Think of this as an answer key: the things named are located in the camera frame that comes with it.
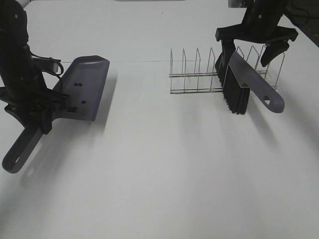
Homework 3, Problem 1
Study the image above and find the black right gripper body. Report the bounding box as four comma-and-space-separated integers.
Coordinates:
215, 24, 298, 42

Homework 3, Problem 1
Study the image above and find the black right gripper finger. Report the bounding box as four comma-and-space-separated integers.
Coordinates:
221, 39, 236, 67
261, 40, 289, 67

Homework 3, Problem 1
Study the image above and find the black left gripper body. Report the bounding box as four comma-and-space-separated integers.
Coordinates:
0, 87, 70, 134

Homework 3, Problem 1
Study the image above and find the purple hand brush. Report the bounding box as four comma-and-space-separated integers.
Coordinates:
216, 51, 285, 115

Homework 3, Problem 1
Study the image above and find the pile of coffee beans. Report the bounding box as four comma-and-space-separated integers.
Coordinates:
67, 82, 84, 113

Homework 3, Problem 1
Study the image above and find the purple plastic dustpan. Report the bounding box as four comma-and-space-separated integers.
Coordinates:
0, 55, 110, 174

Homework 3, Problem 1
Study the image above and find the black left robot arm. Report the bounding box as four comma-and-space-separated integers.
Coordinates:
0, 0, 68, 134

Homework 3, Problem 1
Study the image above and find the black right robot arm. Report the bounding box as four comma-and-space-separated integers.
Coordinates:
215, 0, 298, 67

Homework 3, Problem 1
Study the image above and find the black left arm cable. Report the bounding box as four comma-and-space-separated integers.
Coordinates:
24, 46, 68, 83

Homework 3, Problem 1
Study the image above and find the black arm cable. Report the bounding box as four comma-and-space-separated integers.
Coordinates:
24, 46, 68, 83
286, 0, 312, 27

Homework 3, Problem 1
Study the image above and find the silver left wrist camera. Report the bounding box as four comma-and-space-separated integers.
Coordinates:
32, 57, 64, 75

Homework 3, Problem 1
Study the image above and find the metal wire rack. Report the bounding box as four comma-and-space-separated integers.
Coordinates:
168, 45, 285, 94

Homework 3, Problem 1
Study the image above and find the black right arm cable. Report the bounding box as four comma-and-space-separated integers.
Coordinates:
286, 0, 312, 27

